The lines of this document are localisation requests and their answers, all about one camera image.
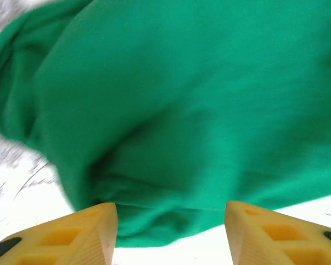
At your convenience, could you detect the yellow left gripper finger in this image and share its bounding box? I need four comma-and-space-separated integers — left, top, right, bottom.
0, 202, 119, 265

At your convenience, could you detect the green t-shirt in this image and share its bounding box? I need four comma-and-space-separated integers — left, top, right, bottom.
0, 0, 331, 248

